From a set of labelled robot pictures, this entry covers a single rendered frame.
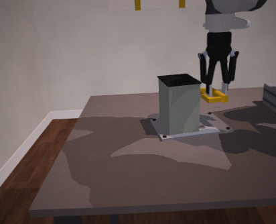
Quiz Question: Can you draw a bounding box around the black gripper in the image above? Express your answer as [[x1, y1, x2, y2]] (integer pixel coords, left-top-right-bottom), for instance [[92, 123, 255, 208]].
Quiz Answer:
[[198, 32, 239, 97]]

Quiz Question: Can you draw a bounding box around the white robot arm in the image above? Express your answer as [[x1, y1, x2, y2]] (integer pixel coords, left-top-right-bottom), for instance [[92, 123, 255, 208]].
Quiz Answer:
[[203, 0, 267, 32]]

